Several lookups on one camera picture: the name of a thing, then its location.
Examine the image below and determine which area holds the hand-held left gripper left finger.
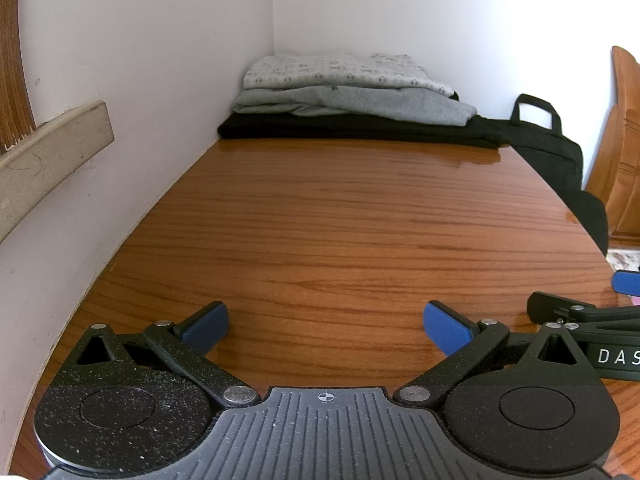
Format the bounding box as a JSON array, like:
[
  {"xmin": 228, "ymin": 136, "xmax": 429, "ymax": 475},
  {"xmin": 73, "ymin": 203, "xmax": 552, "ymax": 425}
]
[{"xmin": 75, "ymin": 301, "xmax": 261, "ymax": 407}]

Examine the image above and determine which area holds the black bag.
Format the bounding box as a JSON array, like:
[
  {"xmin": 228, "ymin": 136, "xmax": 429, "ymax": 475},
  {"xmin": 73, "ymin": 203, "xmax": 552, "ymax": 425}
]
[{"xmin": 472, "ymin": 93, "xmax": 610, "ymax": 257}]

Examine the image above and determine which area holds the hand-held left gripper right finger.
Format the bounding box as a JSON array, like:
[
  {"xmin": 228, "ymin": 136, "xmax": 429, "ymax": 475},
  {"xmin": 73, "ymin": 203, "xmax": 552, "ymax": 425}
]
[{"xmin": 393, "ymin": 301, "xmax": 574, "ymax": 407}]

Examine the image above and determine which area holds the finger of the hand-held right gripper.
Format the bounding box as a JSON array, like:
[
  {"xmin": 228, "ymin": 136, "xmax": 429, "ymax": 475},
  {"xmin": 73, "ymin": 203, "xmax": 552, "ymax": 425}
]
[
  {"xmin": 527, "ymin": 291, "xmax": 640, "ymax": 334},
  {"xmin": 612, "ymin": 270, "xmax": 640, "ymax": 297}
]

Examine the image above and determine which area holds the grey printed t-shirt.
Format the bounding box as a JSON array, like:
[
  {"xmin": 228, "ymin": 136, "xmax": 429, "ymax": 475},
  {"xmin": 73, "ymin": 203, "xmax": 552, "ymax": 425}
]
[{"xmin": 232, "ymin": 85, "xmax": 479, "ymax": 127}]

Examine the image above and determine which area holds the wooden cabinet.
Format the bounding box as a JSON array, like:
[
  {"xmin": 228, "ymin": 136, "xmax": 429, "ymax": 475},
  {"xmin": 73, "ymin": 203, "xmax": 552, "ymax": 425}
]
[{"xmin": 585, "ymin": 45, "xmax": 640, "ymax": 249}]

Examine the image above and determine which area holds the wooden window frame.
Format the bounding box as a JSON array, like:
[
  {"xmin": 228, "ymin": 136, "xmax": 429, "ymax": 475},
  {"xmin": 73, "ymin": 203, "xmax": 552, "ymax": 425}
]
[{"xmin": 0, "ymin": 0, "xmax": 37, "ymax": 149}]

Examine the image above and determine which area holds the black folded garment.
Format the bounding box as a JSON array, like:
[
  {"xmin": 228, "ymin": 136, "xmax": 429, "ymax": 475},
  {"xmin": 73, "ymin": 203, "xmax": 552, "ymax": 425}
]
[{"xmin": 218, "ymin": 112, "xmax": 512, "ymax": 151}]

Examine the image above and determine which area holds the white patterned hoodie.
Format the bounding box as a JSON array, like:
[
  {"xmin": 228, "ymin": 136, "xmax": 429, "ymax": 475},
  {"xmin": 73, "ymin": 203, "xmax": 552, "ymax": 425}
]
[{"xmin": 243, "ymin": 50, "xmax": 457, "ymax": 97}]

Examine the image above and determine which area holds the beige window sill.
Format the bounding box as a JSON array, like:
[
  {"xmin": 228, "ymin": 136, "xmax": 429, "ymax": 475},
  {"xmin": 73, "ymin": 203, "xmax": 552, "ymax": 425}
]
[{"xmin": 0, "ymin": 101, "xmax": 115, "ymax": 244}]

